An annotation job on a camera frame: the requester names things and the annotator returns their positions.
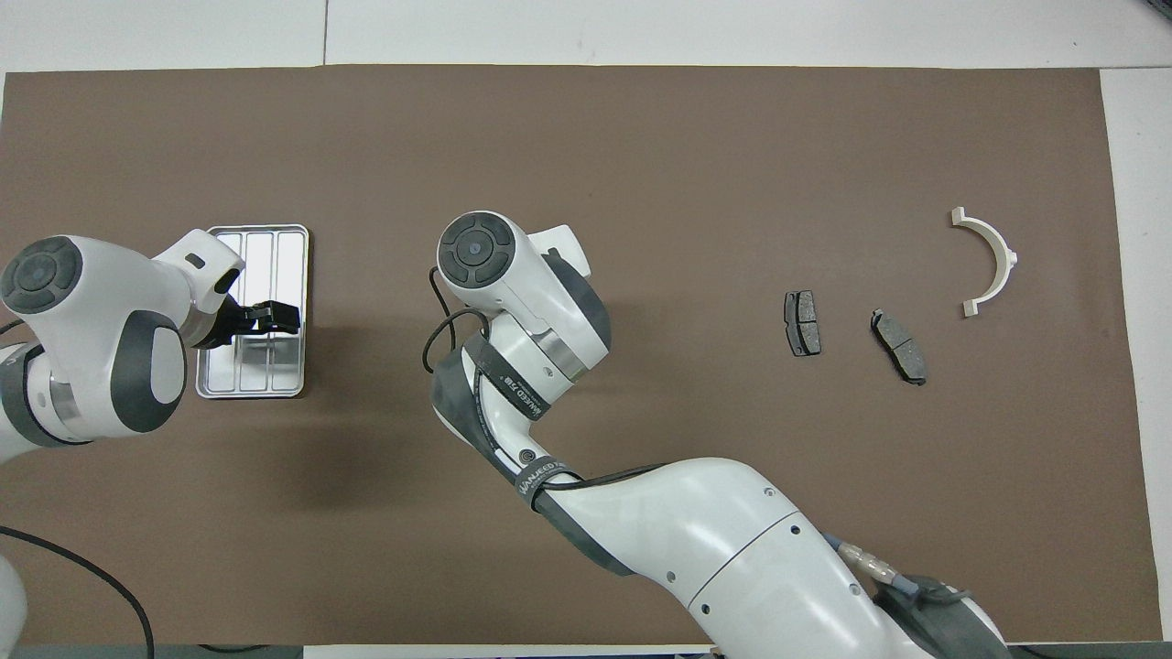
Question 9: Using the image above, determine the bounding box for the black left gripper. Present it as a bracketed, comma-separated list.
[192, 295, 302, 351]

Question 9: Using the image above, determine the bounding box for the silver metal tray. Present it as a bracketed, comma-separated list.
[195, 224, 310, 400]

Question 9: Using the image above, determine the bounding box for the brown table mat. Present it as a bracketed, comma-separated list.
[0, 64, 1164, 646]

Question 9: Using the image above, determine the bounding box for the rectangular grey brake pad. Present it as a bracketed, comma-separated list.
[784, 290, 822, 358]

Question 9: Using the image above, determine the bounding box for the curved grey brake pad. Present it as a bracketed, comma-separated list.
[870, 308, 928, 386]

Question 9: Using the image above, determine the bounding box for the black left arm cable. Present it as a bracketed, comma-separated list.
[0, 525, 157, 659]

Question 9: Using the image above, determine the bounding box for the white semicircular plastic bracket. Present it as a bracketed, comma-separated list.
[950, 207, 1019, 319]

